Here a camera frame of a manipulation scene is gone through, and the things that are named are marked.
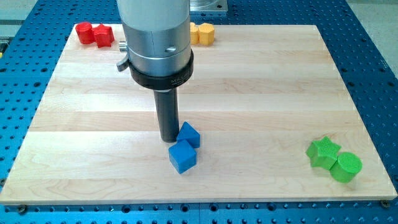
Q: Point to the green star block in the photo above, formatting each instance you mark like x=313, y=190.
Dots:
x=323, y=153

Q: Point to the blue cube block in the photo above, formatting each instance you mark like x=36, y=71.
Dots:
x=182, y=156

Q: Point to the green cylinder block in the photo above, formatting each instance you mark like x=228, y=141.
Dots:
x=346, y=167

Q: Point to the red cylinder block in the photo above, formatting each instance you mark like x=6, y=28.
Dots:
x=84, y=32

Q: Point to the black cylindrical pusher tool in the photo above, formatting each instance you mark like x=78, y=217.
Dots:
x=166, y=103

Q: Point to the wooden board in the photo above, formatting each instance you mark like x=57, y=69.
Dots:
x=258, y=97

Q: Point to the yellow hexagon block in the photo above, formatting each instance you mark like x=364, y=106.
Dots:
x=206, y=33

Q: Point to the red star block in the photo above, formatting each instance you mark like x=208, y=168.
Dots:
x=103, y=35

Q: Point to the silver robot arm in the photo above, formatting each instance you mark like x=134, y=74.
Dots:
x=158, y=53

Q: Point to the blue triangle block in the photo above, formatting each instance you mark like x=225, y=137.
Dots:
x=190, y=134

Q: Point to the yellow heart block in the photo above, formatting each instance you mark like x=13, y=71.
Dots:
x=194, y=34

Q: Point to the blue perforated metal table plate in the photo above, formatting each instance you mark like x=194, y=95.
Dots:
x=33, y=53

